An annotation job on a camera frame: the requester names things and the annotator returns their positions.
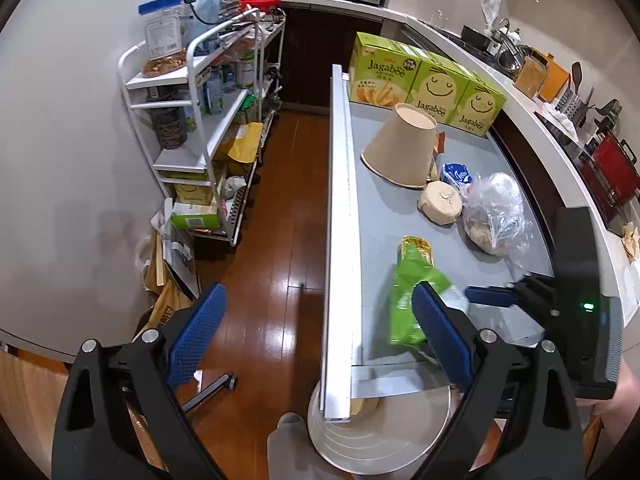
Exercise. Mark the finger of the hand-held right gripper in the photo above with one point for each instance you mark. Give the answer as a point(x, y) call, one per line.
point(492, 296)

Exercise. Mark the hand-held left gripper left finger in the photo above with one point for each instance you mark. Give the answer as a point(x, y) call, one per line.
point(197, 330)

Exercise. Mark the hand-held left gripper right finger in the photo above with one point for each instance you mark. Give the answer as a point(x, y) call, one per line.
point(442, 332)

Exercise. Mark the green snack bag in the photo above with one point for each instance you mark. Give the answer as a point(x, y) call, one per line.
point(410, 280)

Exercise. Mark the blue and white packet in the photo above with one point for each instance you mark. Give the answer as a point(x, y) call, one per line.
point(457, 174)

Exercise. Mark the small orange packet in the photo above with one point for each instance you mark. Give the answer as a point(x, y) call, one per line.
point(440, 142)

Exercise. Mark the brown paper bucket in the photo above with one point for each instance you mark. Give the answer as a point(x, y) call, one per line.
point(400, 145)

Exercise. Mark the person's right hand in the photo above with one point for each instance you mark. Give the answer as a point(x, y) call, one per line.
point(622, 410)

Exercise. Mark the brown paper bags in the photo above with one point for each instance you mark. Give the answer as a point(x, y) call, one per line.
point(167, 305)

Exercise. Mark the crumpled beige paper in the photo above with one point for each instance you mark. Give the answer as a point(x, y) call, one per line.
point(631, 242)

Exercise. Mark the office chair base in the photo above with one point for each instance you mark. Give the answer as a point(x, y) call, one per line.
point(207, 392)

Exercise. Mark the white kitchen counter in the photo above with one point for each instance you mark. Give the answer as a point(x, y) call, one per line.
point(570, 180)

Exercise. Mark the red pot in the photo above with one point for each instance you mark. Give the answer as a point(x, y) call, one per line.
point(612, 172)

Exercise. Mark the green and white carton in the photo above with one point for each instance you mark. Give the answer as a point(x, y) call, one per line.
point(195, 220)

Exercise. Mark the black glass cooktop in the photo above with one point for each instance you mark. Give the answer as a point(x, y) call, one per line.
point(565, 135)

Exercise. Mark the grey slipper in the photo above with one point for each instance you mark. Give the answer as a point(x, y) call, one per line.
point(287, 445)

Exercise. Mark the white cloth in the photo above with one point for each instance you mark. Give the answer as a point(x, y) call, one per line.
point(559, 121)

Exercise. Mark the black kitchen utensil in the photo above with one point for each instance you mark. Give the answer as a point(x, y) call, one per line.
point(610, 110)

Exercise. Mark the steel box grater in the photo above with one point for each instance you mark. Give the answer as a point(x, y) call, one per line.
point(570, 106)

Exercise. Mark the white rolling cart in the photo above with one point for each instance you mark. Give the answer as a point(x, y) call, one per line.
point(180, 159)

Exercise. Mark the green snack box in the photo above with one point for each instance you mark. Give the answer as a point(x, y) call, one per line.
point(385, 75)
point(477, 107)

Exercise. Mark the orange box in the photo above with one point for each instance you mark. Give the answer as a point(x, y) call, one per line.
point(555, 80)

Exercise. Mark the yellow padded envelope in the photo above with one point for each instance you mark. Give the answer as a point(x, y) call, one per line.
point(245, 142)

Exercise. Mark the black spatula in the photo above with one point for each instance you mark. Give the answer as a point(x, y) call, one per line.
point(576, 74)

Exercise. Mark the amber plastic container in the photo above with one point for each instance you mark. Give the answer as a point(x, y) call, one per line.
point(531, 75)

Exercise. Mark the dark jar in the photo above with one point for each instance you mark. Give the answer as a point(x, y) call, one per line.
point(170, 130)

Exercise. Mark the clear plastic bottle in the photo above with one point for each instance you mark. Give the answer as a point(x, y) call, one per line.
point(214, 92)

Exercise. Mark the steel kitchen faucet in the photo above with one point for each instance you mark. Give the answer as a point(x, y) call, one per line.
point(505, 35)

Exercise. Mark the white tin can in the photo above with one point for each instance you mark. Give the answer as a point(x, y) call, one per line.
point(245, 72)

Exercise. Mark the clear zip bag of nuts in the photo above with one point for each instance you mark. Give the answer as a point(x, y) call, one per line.
point(162, 35)

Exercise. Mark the red plastic item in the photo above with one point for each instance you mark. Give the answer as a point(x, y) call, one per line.
point(257, 1)

